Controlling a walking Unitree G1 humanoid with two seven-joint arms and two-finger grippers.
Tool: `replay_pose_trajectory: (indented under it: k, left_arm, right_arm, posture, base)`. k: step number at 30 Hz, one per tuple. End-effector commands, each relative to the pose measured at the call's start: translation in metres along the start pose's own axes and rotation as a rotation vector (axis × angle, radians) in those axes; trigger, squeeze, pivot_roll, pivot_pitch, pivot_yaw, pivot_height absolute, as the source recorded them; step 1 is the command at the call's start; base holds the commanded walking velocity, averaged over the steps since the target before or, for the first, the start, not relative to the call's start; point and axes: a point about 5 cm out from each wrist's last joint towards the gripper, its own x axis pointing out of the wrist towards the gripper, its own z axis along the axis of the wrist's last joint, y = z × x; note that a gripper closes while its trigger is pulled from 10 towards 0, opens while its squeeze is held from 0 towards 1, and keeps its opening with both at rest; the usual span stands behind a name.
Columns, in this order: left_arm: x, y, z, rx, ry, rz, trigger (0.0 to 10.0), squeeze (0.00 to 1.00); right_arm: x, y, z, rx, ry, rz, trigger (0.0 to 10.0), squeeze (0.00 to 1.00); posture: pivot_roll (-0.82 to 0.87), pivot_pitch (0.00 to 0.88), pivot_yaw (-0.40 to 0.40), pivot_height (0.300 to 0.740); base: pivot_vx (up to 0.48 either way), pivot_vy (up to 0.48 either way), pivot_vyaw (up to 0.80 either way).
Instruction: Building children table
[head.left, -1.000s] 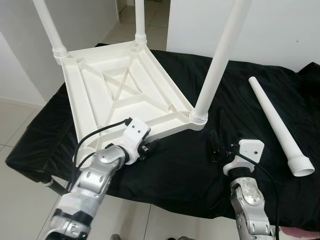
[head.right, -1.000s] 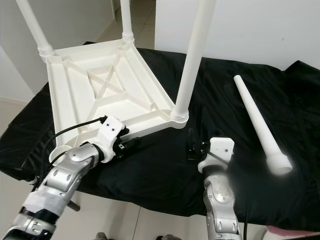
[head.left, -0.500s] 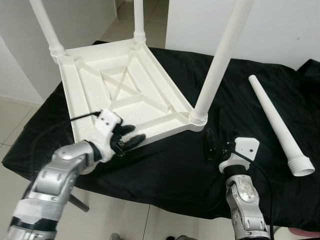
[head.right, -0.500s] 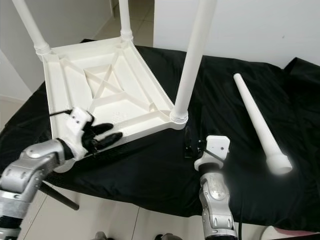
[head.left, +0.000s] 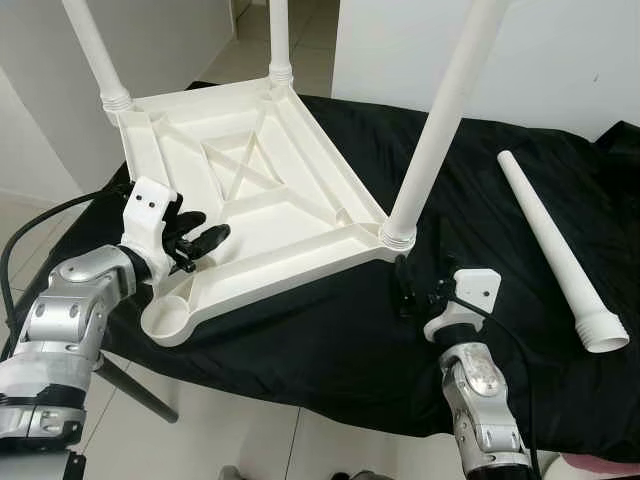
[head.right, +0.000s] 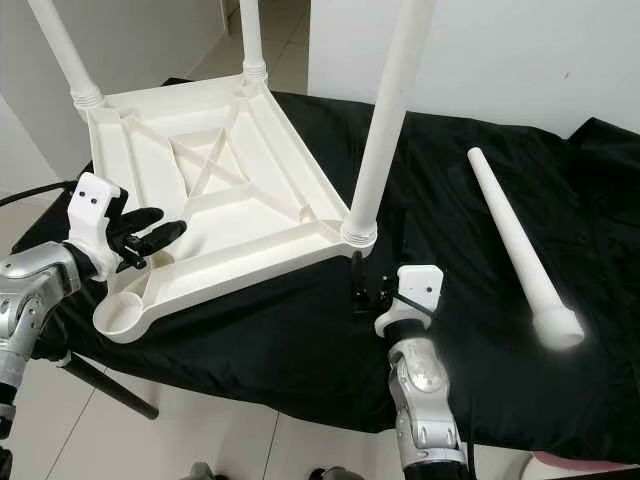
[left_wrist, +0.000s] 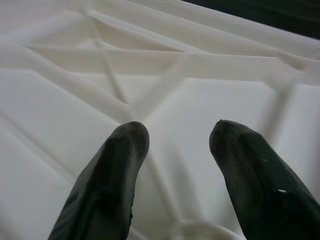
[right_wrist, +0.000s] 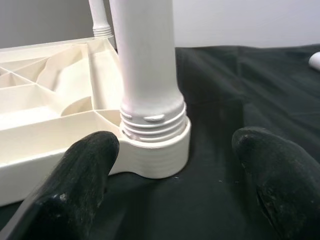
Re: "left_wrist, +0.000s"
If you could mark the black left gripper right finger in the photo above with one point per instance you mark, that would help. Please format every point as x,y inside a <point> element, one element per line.
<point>262,195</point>

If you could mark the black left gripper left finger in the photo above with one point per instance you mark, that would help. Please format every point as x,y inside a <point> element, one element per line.
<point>105,195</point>

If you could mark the white plastic table top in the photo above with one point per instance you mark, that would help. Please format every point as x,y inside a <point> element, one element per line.
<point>75,112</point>

